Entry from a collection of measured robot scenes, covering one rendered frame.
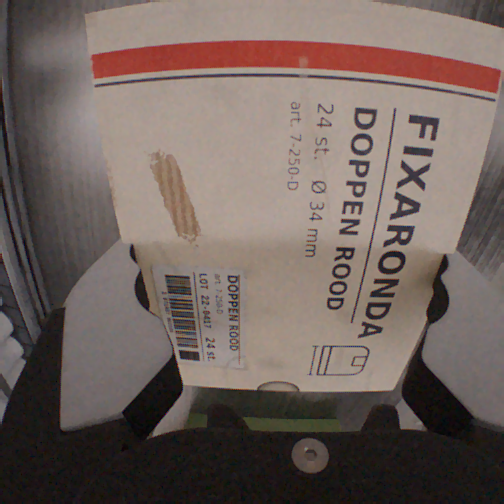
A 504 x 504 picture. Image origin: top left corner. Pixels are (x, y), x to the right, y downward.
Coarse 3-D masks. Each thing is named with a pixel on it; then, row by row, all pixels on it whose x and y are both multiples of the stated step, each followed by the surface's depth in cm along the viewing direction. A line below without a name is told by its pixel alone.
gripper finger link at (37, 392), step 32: (64, 320) 7; (32, 352) 6; (32, 384) 5; (32, 416) 5; (0, 448) 4; (32, 448) 4; (64, 448) 4; (96, 448) 5; (0, 480) 4; (32, 480) 4; (64, 480) 4
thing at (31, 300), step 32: (0, 0) 19; (0, 32) 21; (0, 64) 22; (0, 96) 24; (0, 128) 25; (0, 160) 26; (0, 192) 27; (0, 224) 28; (32, 256) 35; (32, 288) 36; (32, 320) 36
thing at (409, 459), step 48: (192, 432) 5; (240, 432) 5; (288, 432) 5; (336, 432) 5; (384, 432) 4; (432, 432) 4; (96, 480) 4; (144, 480) 4; (192, 480) 4; (240, 480) 4; (288, 480) 4; (336, 480) 4; (384, 480) 4; (432, 480) 4; (480, 480) 4
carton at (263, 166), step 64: (192, 0) 7; (256, 0) 6; (320, 0) 6; (128, 64) 7; (192, 64) 7; (256, 64) 7; (320, 64) 7; (384, 64) 7; (448, 64) 7; (128, 128) 8; (192, 128) 8; (256, 128) 8; (320, 128) 8; (384, 128) 8; (448, 128) 8; (128, 192) 10; (192, 192) 9; (256, 192) 9; (320, 192) 9; (384, 192) 9; (448, 192) 9; (192, 256) 11; (256, 256) 11; (320, 256) 10; (384, 256) 10; (192, 320) 12; (256, 320) 12; (320, 320) 12; (384, 320) 12; (192, 384) 15; (256, 384) 14; (320, 384) 14; (384, 384) 14
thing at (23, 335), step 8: (0, 256) 30; (0, 264) 31; (0, 272) 31; (0, 280) 32; (8, 280) 32; (0, 288) 33; (8, 288) 33; (8, 296) 33; (8, 304) 34; (16, 304) 34; (8, 312) 35; (16, 312) 35; (16, 320) 36; (24, 320) 36; (16, 328) 37; (24, 328) 37; (16, 336) 38; (24, 336) 37; (24, 344) 39; (32, 344) 38
